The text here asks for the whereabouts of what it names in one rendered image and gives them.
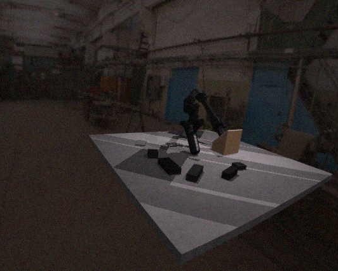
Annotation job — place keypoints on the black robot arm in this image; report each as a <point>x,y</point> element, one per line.
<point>189,107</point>

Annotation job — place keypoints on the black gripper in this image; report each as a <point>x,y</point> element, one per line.
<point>186,124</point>

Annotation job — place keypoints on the dark grey controller unit with green rocker switches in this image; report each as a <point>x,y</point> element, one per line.
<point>193,143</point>

